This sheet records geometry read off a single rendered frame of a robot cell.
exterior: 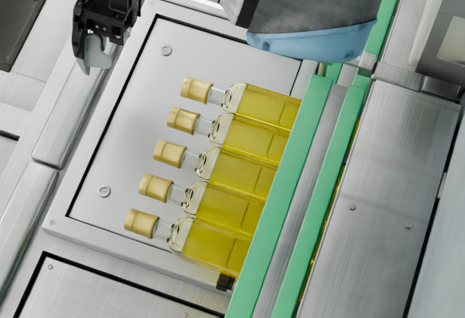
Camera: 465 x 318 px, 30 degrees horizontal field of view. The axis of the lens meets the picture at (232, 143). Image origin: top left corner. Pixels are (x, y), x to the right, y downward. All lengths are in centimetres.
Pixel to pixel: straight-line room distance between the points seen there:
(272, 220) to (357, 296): 15
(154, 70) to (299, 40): 74
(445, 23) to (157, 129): 56
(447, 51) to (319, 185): 25
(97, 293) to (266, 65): 49
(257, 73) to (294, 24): 71
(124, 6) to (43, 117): 35
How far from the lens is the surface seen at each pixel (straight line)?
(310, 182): 117
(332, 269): 111
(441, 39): 119
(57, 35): 165
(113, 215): 144
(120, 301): 144
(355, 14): 83
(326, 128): 120
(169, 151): 131
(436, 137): 119
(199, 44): 156
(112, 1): 129
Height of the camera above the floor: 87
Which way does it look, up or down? 8 degrees up
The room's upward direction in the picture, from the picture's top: 72 degrees counter-clockwise
